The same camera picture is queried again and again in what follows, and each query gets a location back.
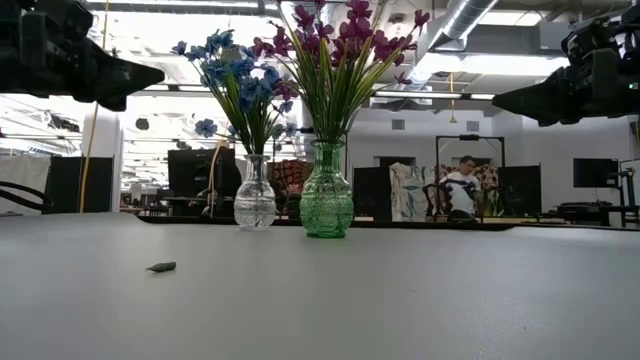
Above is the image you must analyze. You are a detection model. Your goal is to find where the black metal frame stand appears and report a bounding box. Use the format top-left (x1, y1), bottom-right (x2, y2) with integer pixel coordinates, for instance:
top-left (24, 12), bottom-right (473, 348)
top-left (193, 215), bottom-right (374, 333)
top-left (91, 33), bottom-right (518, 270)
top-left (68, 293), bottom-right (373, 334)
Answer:
top-left (434, 133), bottom-right (507, 171)

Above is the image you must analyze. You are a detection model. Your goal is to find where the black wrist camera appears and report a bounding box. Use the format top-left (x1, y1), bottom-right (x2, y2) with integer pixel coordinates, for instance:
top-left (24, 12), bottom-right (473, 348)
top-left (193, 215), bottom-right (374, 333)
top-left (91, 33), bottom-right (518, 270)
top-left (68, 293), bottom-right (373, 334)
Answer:
top-left (19, 0), bottom-right (95, 51)
top-left (560, 14), bottom-right (640, 69)

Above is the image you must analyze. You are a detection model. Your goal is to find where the yellow hanging cable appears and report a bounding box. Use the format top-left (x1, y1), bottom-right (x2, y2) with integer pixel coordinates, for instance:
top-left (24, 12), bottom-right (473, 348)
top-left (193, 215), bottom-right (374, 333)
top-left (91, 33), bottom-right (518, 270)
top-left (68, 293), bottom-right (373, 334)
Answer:
top-left (78, 0), bottom-right (110, 214)

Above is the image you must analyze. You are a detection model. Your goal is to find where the black partition panel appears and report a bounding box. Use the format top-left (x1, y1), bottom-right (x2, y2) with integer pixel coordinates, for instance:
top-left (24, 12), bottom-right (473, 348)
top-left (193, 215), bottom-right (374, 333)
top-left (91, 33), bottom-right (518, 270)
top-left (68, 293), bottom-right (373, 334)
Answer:
top-left (43, 156), bottom-right (114, 215)
top-left (497, 164), bottom-right (543, 217)
top-left (352, 166), bottom-right (396, 221)

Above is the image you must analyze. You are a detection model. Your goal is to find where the red patterned cloth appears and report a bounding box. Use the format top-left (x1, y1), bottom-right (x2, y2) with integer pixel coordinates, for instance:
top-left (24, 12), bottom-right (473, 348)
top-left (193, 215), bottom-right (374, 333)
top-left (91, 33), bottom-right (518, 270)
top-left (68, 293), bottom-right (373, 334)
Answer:
top-left (269, 158), bottom-right (314, 204)

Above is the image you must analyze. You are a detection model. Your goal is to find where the person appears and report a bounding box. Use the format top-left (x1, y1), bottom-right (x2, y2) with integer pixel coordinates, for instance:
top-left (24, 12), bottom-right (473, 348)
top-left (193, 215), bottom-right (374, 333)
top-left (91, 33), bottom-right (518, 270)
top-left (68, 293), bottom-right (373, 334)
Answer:
top-left (439, 154), bottom-right (484, 222)

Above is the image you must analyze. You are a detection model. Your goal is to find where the dense blue artificial flower bunch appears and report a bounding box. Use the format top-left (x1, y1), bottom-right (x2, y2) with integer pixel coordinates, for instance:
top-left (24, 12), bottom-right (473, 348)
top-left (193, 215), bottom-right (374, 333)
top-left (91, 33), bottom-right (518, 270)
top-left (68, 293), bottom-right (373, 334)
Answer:
top-left (170, 28), bottom-right (281, 156)

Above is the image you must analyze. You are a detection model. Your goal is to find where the small grey-green leaf piece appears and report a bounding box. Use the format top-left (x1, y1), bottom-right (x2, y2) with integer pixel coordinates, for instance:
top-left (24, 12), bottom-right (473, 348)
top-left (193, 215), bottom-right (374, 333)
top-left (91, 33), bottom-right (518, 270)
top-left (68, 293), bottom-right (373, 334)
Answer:
top-left (145, 260), bottom-right (178, 274)

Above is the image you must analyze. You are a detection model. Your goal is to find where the black desk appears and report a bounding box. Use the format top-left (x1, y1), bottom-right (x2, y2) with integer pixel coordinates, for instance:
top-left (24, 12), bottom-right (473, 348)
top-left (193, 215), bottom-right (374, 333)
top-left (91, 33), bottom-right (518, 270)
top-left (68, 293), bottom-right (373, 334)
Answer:
top-left (553, 200), bottom-right (640, 227)

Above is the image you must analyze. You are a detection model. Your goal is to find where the black curved cable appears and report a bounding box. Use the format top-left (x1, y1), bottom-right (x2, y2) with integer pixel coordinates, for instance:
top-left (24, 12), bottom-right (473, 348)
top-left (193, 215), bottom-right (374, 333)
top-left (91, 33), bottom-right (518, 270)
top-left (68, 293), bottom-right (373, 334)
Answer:
top-left (0, 179), bottom-right (55, 212)

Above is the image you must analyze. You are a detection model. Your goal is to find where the small clear glass vase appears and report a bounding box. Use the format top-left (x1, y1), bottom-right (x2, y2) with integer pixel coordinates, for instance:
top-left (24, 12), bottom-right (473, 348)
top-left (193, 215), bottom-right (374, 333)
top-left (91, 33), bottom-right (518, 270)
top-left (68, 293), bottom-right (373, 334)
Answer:
top-left (233, 153), bottom-right (278, 232)

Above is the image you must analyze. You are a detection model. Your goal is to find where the green glass vase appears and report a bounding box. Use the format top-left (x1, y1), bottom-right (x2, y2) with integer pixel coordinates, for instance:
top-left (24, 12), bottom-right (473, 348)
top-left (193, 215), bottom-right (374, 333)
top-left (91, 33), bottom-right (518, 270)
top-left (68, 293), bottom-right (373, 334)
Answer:
top-left (298, 138), bottom-right (355, 240)

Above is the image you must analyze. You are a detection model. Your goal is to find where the tan hanging cable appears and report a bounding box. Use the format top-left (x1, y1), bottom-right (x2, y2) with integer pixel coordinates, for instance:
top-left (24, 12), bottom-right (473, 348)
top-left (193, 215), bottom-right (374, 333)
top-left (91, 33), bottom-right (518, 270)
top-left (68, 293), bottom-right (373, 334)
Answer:
top-left (207, 119), bottom-right (231, 217)

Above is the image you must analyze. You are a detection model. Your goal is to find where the white pillar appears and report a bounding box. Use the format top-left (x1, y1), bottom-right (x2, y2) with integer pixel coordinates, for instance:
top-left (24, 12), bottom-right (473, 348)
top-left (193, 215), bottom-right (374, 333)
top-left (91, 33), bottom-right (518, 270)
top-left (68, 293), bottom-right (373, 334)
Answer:
top-left (81, 107), bottom-right (125, 215)

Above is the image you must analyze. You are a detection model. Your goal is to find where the silver ventilation duct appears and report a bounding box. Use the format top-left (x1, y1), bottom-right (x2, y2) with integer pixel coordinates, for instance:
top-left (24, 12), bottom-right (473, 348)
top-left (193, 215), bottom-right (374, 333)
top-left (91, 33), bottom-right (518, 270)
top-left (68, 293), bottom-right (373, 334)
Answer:
top-left (397, 0), bottom-right (501, 94)

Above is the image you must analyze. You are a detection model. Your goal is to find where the white teal floral cloth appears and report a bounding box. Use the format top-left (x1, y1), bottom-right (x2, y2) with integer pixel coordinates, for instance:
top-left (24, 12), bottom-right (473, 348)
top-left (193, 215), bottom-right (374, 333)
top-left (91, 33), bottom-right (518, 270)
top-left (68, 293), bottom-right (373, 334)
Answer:
top-left (388, 162), bottom-right (444, 222)

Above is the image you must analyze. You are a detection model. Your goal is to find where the black monitor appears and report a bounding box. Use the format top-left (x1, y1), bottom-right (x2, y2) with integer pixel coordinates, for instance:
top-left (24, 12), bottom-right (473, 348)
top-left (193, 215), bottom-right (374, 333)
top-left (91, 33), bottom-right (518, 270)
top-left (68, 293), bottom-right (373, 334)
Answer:
top-left (572, 157), bottom-right (620, 189)
top-left (167, 148), bottom-right (241, 199)

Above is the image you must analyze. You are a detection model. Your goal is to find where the purple artificial flower bunch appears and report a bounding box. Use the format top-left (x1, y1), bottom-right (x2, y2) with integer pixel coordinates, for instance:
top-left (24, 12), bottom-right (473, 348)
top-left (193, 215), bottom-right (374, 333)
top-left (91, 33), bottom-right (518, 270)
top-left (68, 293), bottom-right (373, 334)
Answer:
top-left (319, 0), bottom-right (432, 144)
top-left (252, 27), bottom-right (326, 144)
top-left (279, 0), bottom-right (351, 144)

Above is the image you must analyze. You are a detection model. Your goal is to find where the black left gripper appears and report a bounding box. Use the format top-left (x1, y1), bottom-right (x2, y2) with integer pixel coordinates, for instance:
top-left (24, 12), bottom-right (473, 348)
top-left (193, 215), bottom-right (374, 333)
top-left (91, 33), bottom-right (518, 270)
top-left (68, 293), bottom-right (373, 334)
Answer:
top-left (0, 0), bottom-right (166, 113)

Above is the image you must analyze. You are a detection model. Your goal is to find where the yellow hanging cord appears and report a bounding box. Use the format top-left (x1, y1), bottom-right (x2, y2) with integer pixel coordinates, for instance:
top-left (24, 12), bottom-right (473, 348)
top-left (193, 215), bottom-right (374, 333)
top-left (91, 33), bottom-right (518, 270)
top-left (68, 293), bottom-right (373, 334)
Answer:
top-left (448, 72), bottom-right (459, 125)

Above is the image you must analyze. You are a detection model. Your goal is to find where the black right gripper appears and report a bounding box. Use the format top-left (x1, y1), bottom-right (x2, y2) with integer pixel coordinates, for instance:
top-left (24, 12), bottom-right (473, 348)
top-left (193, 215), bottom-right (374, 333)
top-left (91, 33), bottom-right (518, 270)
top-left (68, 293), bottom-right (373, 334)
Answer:
top-left (491, 54), bottom-right (640, 128)

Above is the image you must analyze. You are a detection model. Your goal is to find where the brown dotted cloth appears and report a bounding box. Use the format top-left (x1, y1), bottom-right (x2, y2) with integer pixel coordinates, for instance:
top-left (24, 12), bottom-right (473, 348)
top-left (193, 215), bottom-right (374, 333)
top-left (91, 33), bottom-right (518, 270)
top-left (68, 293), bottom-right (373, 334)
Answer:
top-left (472, 164), bottom-right (501, 216)

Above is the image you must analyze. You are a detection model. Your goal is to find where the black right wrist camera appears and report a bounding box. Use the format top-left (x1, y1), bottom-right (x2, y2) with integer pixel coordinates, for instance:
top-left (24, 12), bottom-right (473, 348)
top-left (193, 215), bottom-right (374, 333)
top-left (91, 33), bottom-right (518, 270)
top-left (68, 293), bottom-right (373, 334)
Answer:
top-left (560, 14), bottom-right (640, 69)

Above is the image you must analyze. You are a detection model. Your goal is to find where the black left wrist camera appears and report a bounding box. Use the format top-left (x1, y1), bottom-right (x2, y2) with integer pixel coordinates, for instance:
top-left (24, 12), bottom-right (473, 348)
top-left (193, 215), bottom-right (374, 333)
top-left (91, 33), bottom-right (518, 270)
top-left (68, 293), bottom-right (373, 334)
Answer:
top-left (19, 0), bottom-right (95, 51)

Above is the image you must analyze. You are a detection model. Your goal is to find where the black chair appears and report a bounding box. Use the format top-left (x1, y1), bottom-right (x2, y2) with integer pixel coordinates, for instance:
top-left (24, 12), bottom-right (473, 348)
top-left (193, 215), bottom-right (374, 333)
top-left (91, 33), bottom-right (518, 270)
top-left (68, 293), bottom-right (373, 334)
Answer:
top-left (422, 180), bottom-right (451, 221)

